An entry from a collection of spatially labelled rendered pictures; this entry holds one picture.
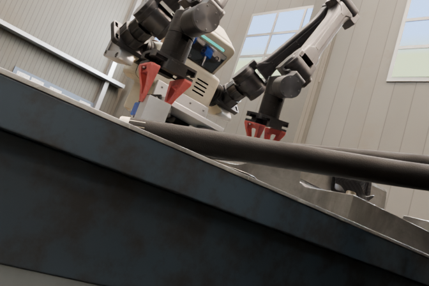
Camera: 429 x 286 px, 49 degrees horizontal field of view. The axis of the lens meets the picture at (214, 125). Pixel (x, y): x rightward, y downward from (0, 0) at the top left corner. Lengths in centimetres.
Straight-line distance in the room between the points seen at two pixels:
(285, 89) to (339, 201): 45
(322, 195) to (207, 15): 39
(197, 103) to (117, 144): 114
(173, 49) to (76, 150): 60
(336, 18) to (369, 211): 80
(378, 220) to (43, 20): 758
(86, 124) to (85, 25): 809
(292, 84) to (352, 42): 451
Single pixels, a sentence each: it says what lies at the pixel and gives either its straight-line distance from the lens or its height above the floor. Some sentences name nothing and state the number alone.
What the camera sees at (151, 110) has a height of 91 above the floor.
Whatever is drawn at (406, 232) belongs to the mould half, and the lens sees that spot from 90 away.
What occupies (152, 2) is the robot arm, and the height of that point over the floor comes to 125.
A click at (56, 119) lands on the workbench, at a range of 36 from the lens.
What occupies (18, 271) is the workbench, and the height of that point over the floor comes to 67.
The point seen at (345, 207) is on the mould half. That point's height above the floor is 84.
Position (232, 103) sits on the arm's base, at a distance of 163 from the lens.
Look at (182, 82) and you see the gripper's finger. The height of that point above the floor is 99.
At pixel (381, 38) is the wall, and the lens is 550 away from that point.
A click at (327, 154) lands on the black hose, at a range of 54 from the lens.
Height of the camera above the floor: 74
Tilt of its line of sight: 12 degrees up
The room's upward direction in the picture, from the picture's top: 19 degrees clockwise
